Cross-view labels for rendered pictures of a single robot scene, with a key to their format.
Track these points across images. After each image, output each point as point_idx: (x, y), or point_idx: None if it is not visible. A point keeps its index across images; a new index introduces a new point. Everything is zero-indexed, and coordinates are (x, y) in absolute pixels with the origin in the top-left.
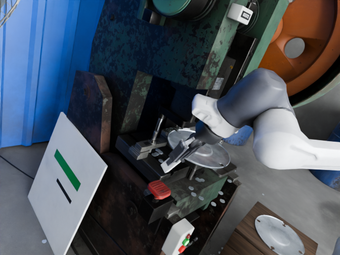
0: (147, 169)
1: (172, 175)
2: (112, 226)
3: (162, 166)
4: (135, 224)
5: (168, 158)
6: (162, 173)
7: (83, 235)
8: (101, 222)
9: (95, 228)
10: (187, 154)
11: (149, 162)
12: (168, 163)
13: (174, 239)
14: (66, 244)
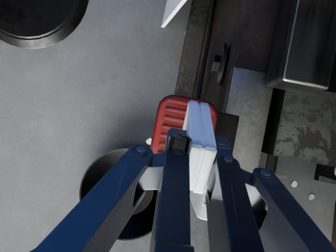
0: (285, 23)
1: (332, 93)
2: (214, 48)
3: (187, 110)
4: (215, 90)
5: (191, 124)
6: (299, 72)
7: (208, 13)
8: (216, 23)
9: (213, 22)
10: (209, 240)
11: (310, 6)
12: (164, 148)
13: (196, 199)
14: (169, 11)
